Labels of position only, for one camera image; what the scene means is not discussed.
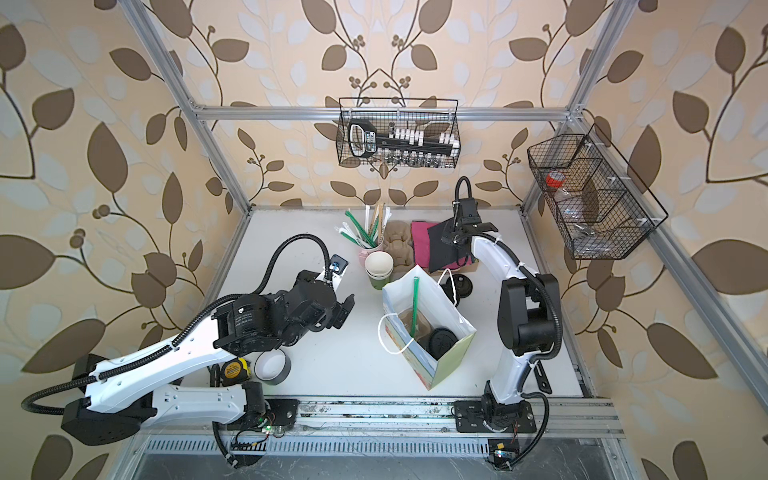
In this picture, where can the cup of wrapped straws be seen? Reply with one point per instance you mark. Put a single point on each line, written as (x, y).
(366, 234)

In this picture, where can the green white paper bag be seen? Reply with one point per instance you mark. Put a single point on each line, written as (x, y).
(439, 309)

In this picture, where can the brown pulp cup carrier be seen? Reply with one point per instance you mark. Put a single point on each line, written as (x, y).
(418, 326)

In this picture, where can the stack of coloured napkins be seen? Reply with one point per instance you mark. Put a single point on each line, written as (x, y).
(421, 247)

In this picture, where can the black coffee lid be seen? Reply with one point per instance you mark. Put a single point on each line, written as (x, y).
(459, 287)
(440, 341)

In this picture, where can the grey duct tape roll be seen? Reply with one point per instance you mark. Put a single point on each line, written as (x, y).
(272, 367)

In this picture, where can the black paper napkin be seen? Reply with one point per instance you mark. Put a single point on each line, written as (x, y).
(443, 256)

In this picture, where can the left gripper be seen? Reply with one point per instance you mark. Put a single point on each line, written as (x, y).
(337, 312)

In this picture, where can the black wire basket right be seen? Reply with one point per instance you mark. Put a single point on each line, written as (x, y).
(619, 204)

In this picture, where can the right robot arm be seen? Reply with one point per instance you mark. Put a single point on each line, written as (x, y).
(528, 318)

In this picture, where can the black wire basket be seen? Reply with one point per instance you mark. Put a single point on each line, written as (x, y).
(619, 204)
(432, 114)

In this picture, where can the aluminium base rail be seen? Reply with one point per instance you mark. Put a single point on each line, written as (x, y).
(587, 418)

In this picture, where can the green straw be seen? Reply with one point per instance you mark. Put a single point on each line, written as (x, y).
(414, 310)

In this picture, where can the black wire basket back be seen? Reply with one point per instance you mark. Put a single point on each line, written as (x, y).
(432, 114)

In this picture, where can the yellow black tape measure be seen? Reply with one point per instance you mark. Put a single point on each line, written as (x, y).
(234, 372)

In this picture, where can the red capped plastic bottle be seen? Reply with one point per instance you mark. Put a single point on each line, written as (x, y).
(569, 204)

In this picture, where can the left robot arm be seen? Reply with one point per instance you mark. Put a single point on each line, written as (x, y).
(109, 400)

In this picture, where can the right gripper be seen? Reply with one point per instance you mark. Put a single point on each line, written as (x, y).
(449, 240)

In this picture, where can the brown pulp cup carriers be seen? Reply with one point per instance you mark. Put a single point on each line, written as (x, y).
(399, 245)

